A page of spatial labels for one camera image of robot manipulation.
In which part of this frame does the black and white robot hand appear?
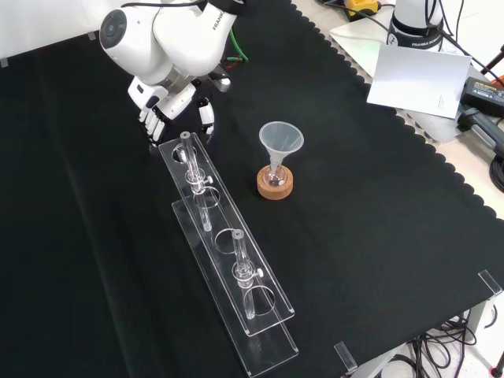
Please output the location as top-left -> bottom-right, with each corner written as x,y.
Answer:
126,74 -> 217,147

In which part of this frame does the clear plastic funnel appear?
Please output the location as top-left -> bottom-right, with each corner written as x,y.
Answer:
258,120 -> 306,179

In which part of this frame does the clear funnel stand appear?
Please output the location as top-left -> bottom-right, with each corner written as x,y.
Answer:
157,131 -> 299,378

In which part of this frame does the small round-bottom glass flask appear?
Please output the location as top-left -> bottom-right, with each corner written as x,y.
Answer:
264,163 -> 287,188

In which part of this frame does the yellow stop button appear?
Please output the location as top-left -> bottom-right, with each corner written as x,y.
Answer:
345,0 -> 382,21

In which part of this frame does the black bench cloth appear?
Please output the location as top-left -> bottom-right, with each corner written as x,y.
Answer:
0,0 -> 504,378

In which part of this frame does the pale board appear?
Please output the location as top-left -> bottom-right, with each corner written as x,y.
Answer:
365,43 -> 473,119

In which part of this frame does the clear cloth clamp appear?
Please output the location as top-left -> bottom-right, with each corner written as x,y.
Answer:
477,269 -> 504,297
333,341 -> 358,374

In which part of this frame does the black power adapter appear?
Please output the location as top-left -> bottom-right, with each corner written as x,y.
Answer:
459,76 -> 504,118

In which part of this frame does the black tripod leg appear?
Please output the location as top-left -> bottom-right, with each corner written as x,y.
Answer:
478,43 -> 504,86

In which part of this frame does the grey bench leg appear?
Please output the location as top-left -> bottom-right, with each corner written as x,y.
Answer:
466,291 -> 493,335

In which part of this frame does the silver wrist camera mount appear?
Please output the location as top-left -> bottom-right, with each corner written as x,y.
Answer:
207,72 -> 232,94

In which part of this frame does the green cable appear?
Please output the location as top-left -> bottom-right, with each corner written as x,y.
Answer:
229,25 -> 250,63

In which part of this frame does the cork ring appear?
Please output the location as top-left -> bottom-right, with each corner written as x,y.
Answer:
256,165 -> 295,201

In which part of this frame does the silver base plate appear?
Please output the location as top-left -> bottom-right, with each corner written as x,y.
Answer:
328,13 -> 473,143

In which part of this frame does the black stop button cable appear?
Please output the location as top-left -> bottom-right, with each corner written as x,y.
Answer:
322,0 -> 391,32

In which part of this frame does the black clamp handle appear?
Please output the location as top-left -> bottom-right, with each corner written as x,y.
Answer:
458,109 -> 504,153

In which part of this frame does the black coiled cable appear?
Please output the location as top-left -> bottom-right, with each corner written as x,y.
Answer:
489,155 -> 504,190

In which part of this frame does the black floor cable tangle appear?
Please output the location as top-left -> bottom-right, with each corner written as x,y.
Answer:
409,310 -> 497,373

